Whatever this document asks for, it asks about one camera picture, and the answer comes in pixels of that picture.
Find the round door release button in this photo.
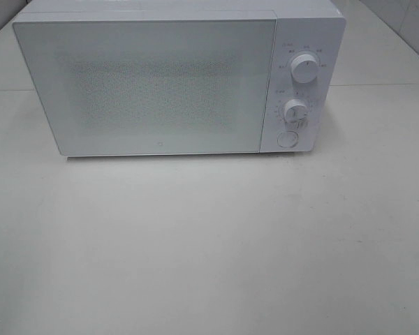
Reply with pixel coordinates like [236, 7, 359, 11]
[277, 131, 299, 149]

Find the white upper power knob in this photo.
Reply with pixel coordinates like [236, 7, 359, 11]
[290, 52, 320, 84]

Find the white microwave oven body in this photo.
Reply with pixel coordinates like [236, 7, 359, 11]
[13, 1, 346, 154]

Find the white microwave door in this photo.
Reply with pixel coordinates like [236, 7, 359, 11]
[14, 20, 275, 156]

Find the white timer knob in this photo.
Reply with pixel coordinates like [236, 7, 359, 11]
[283, 99, 309, 124]

